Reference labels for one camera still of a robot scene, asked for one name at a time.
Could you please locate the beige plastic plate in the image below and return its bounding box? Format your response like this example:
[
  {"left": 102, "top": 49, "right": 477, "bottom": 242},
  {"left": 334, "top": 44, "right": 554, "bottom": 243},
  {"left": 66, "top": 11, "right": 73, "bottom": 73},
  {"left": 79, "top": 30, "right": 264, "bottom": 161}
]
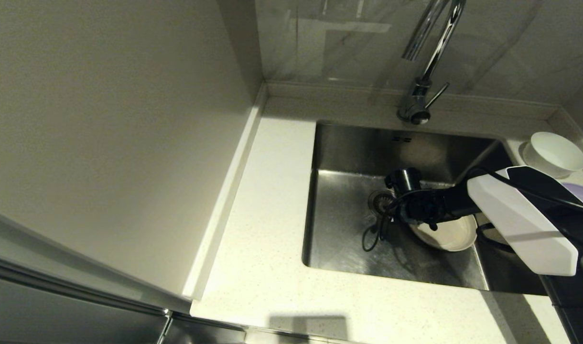
[{"left": 409, "top": 214, "right": 478, "bottom": 252}]

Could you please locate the white bowl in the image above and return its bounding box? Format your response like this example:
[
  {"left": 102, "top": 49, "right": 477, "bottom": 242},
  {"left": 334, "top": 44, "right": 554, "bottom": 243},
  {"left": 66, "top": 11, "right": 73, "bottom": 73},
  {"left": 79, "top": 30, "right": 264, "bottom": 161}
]
[{"left": 522, "top": 131, "right": 583, "bottom": 179}]

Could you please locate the stainless steel sink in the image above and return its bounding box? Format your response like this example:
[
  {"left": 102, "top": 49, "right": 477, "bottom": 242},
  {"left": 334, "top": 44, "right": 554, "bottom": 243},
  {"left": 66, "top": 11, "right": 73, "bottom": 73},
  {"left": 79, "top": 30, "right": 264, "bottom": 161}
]
[{"left": 301, "top": 119, "right": 550, "bottom": 296}]

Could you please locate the round metal drain strainer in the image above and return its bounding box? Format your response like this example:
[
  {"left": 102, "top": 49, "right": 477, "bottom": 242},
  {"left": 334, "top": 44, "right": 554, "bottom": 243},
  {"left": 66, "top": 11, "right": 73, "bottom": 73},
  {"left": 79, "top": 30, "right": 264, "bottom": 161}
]
[{"left": 368, "top": 189, "right": 396, "bottom": 215}]

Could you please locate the chrome gooseneck faucet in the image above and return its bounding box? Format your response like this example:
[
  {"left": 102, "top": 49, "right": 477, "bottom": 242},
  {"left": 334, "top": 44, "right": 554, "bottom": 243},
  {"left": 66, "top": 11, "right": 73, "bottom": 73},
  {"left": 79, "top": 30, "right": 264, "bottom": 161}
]
[{"left": 398, "top": 0, "right": 466, "bottom": 126}]

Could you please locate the beige tall cabinet side panel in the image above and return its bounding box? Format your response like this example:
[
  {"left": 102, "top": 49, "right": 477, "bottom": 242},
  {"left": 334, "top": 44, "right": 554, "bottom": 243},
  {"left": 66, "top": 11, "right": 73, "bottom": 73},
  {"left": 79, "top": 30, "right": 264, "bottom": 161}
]
[{"left": 0, "top": 0, "right": 266, "bottom": 301}]

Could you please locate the steel appliance door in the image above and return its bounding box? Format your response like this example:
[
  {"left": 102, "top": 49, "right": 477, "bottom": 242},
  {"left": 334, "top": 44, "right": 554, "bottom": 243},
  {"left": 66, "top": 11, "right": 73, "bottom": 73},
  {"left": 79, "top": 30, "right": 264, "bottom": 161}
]
[{"left": 0, "top": 256, "right": 247, "bottom": 344}]

